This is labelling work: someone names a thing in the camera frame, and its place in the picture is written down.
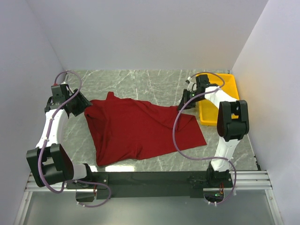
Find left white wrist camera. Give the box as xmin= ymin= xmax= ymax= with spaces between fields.
xmin=53 ymin=74 xmax=69 ymax=86

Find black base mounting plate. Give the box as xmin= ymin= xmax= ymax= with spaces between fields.
xmin=65 ymin=171 xmax=233 ymax=202

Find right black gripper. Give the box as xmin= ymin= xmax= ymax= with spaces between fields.
xmin=177 ymin=89 xmax=204 ymax=111

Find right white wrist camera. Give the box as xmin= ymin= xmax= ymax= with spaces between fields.
xmin=186 ymin=76 xmax=197 ymax=91

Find aluminium frame rail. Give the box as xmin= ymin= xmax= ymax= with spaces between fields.
xmin=24 ymin=171 xmax=273 ymax=192

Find red t shirt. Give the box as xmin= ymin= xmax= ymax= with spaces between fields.
xmin=84 ymin=92 xmax=207 ymax=166

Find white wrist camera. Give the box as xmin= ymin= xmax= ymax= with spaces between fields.
xmin=53 ymin=74 xmax=69 ymax=86
xmin=186 ymin=76 xmax=197 ymax=91

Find yellow plastic tray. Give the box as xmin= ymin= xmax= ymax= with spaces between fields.
xmin=198 ymin=74 xmax=240 ymax=126

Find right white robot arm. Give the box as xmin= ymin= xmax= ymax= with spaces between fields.
xmin=178 ymin=72 xmax=249 ymax=187

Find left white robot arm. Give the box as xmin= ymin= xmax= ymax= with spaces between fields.
xmin=26 ymin=82 xmax=94 ymax=188

